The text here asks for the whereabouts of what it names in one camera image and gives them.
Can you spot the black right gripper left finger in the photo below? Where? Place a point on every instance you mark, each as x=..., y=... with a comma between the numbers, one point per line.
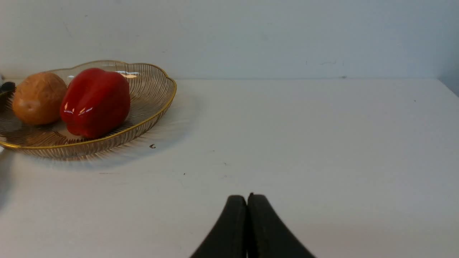
x=227, y=237

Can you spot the brown potato on plate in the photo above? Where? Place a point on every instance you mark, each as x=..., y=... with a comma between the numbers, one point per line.
x=38, y=98

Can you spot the red bell pepper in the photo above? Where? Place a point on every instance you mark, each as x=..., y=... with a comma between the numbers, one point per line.
x=97, y=101

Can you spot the gold wire glass plate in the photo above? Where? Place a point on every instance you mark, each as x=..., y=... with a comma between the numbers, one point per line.
x=152, y=92

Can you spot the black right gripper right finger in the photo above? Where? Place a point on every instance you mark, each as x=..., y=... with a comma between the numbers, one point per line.
x=268, y=236

